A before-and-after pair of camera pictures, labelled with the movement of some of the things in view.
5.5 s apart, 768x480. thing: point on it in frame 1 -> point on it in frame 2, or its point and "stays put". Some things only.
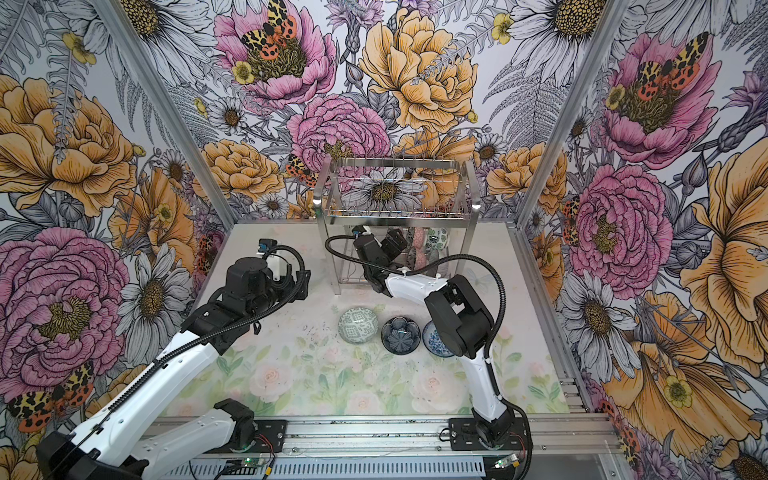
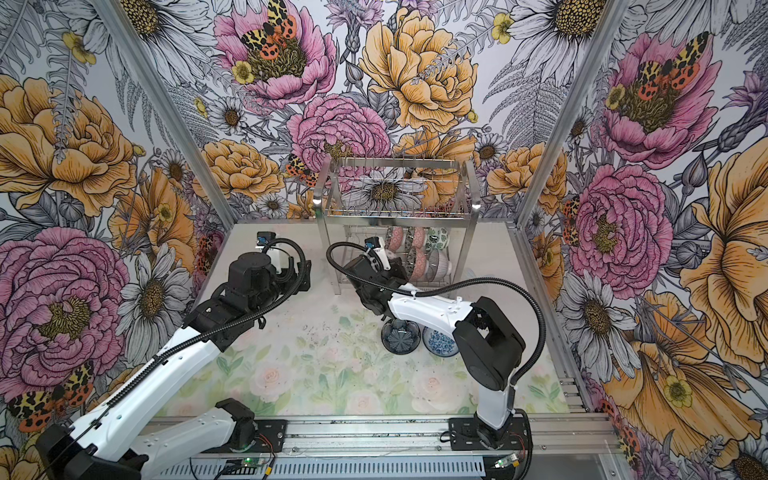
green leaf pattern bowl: (438, 237) stays put
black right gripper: (398, 239) -> (397, 267)
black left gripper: (287, 285) stays put
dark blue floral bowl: (400, 335) stays put
